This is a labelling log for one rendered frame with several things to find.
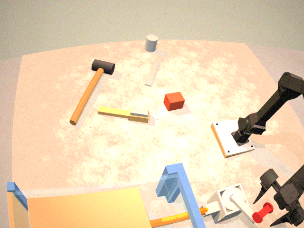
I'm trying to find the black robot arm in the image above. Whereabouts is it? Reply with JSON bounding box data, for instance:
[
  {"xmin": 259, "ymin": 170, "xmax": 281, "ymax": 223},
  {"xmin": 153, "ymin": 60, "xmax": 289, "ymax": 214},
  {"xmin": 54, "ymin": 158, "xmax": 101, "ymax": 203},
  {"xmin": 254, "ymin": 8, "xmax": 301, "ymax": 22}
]
[{"xmin": 231, "ymin": 72, "xmax": 304, "ymax": 213}]

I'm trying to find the mallet with grey head and wooden handle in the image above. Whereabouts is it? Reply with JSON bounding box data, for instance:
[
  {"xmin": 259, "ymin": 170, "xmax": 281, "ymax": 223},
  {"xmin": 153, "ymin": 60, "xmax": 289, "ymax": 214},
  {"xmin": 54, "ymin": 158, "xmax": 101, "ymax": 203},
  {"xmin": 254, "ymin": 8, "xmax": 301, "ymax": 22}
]
[{"xmin": 69, "ymin": 59, "xmax": 115, "ymax": 125}]

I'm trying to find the grey cylinder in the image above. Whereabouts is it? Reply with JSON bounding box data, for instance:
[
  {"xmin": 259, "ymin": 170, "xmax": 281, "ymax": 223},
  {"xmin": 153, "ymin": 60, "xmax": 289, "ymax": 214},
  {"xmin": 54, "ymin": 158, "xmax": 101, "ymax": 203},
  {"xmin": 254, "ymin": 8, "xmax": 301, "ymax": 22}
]
[{"xmin": 144, "ymin": 35, "xmax": 158, "ymax": 52}]

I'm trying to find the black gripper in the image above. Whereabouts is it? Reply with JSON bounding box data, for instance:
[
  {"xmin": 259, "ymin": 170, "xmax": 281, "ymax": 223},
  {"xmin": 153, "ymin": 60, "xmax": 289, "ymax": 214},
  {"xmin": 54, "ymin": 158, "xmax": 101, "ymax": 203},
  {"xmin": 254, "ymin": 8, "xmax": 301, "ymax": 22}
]
[{"xmin": 253, "ymin": 168, "xmax": 304, "ymax": 227}]

